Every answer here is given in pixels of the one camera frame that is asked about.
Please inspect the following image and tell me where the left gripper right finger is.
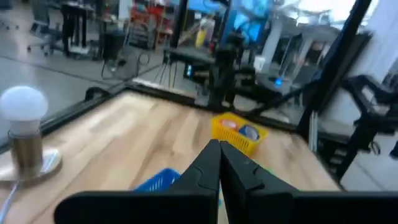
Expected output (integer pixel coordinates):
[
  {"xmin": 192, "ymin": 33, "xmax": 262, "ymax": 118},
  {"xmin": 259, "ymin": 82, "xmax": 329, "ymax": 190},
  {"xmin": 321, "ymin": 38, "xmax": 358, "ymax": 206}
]
[{"xmin": 220, "ymin": 140, "xmax": 398, "ymax": 224}]

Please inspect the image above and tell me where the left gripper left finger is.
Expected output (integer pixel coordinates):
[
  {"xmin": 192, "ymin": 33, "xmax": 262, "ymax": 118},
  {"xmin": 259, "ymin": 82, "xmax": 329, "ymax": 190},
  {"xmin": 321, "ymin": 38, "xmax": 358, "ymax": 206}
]
[{"xmin": 53, "ymin": 139, "xmax": 222, "ymax": 224}]

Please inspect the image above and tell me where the blue tape roll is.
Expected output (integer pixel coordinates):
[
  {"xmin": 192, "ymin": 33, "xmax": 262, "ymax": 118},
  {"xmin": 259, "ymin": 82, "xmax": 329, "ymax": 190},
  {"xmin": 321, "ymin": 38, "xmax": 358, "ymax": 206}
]
[{"xmin": 238, "ymin": 124, "xmax": 261, "ymax": 142}]

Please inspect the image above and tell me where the red tape roll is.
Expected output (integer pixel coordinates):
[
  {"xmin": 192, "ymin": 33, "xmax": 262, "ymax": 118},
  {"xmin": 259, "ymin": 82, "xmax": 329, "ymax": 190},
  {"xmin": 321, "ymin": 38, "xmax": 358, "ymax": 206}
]
[{"xmin": 220, "ymin": 119, "xmax": 239, "ymax": 131}]

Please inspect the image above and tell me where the blue plastic basket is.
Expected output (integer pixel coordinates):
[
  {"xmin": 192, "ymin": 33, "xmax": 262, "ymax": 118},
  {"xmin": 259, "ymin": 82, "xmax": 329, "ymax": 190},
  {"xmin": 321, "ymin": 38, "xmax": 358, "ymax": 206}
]
[{"xmin": 132, "ymin": 167, "xmax": 182, "ymax": 192}]

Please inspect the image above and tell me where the yellow plastic basket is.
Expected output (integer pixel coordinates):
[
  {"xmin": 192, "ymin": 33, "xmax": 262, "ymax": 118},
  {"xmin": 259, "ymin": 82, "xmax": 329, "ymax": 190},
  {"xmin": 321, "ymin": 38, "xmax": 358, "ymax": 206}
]
[{"xmin": 210, "ymin": 112, "xmax": 269, "ymax": 157}]

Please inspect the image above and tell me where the black equipment stand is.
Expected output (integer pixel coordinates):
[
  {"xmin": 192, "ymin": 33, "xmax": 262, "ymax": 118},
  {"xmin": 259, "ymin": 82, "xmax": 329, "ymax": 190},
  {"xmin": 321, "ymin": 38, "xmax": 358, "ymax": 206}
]
[{"xmin": 336, "ymin": 73, "xmax": 398, "ymax": 182}]

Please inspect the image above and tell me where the yellow bottle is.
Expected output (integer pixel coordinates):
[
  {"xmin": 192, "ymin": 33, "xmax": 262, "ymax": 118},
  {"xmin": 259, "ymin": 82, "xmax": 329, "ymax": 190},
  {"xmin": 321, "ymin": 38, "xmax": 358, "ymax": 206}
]
[{"xmin": 195, "ymin": 27, "xmax": 209, "ymax": 49}]

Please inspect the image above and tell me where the black waste bin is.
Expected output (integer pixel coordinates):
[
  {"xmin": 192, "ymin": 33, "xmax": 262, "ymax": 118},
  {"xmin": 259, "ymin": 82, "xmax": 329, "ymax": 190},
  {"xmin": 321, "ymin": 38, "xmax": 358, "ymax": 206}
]
[{"xmin": 101, "ymin": 30, "xmax": 127, "ymax": 62}]

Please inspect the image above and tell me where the table lamp with white bulb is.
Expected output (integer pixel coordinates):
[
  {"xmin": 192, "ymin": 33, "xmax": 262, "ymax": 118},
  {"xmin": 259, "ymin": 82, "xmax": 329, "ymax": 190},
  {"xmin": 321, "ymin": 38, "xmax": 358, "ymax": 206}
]
[{"xmin": 0, "ymin": 85, "xmax": 63, "ymax": 183}]

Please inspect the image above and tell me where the black background table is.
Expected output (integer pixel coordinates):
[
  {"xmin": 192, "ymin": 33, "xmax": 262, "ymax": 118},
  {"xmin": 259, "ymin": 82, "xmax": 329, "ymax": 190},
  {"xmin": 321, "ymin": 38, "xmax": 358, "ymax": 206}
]
[{"xmin": 60, "ymin": 1, "xmax": 91, "ymax": 59}]

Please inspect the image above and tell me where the office chair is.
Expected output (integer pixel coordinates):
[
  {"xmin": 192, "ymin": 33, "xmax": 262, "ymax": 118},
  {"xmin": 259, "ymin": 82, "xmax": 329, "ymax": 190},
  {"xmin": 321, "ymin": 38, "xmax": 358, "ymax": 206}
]
[{"xmin": 26, "ymin": 0, "xmax": 63, "ymax": 57}]

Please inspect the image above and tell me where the black aluminium table frame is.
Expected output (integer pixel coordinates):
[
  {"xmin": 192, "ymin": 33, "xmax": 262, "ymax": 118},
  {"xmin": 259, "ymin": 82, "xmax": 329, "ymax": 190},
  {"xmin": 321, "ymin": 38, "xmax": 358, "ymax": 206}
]
[{"xmin": 0, "ymin": 0, "xmax": 374, "ymax": 155}]

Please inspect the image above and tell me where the white lamp cable with switch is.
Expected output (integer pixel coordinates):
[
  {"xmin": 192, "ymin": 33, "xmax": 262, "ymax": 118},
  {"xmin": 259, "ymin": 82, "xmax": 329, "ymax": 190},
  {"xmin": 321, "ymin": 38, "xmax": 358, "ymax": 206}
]
[{"xmin": 0, "ymin": 180, "xmax": 20, "ymax": 224}]

